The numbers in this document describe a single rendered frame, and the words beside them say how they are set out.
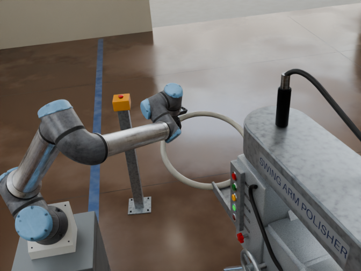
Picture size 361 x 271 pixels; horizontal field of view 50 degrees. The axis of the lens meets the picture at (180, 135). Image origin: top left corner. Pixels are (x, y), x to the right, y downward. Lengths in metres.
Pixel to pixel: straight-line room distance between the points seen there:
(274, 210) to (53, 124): 0.80
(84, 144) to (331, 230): 0.81
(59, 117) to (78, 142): 0.11
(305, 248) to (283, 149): 0.33
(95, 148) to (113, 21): 6.38
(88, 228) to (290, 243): 1.21
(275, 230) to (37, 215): 1.02
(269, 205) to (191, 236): 1.92
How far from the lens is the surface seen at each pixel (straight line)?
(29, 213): 1.83
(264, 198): 1.27
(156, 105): 1.81
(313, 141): 1.21
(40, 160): 1.57
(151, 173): 3.81
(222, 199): 1.83
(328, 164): 1.12
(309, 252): 1.28
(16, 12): 7.81
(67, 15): 7.68
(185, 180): 1.91
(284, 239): 1.31
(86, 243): 2.11
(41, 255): 2.12
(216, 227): 3.24
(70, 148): 1.35
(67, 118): 1.37
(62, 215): 2.02
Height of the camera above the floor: 2.36
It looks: 33 degrees down
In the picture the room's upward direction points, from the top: 5 degrees counter-clockwise
